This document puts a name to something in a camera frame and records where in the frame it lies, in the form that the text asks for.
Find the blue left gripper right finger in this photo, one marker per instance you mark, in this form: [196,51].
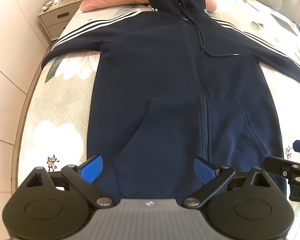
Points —
[205,170]

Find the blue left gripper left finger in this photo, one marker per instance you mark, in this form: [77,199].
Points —
[91,168]

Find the navy striped zip hoodie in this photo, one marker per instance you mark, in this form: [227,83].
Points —
[172,85]

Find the floral quilted bed cover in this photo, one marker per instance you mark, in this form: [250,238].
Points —
[56,127]

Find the beige bedside table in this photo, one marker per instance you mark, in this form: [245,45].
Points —
[55,19]

